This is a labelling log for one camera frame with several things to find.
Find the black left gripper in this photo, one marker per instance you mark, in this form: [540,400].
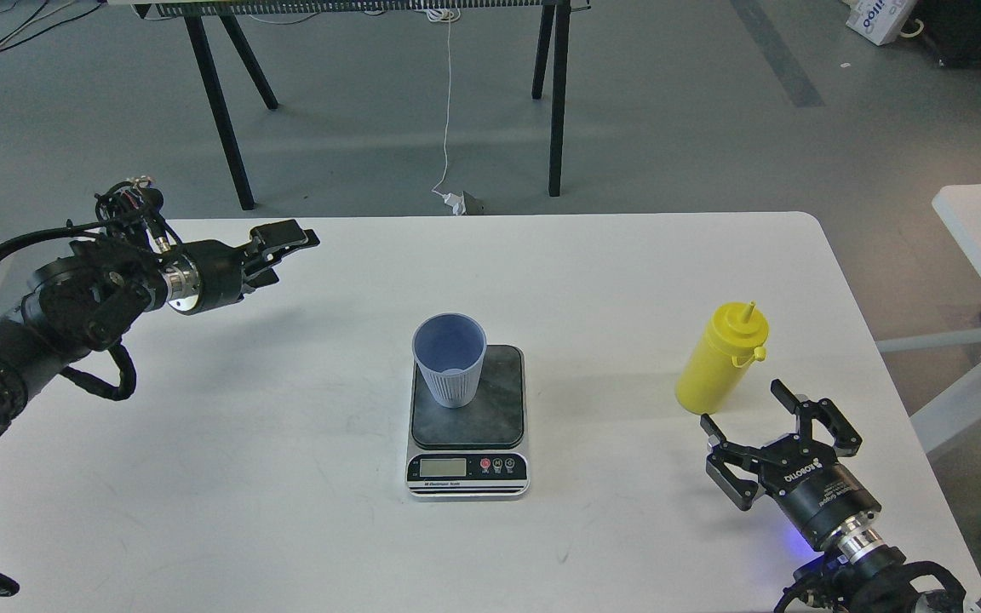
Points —
[210,274]

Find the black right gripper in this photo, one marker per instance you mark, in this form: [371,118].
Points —
[803,475]

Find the yellow squeeze bottle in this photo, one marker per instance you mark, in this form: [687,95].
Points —
[733,338]

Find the blue ribbed plastic cup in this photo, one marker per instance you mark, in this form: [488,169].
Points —
[450,350]

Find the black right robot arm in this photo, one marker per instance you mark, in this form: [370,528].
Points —
[855,570]

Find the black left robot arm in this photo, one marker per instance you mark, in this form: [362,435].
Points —
[129,261]

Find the digital kitchen scale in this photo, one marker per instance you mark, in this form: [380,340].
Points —
[478,451]

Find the white power adapter on floor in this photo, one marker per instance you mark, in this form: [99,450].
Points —
[464,203]

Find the white cardboard box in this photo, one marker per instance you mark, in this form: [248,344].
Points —
[879,21]

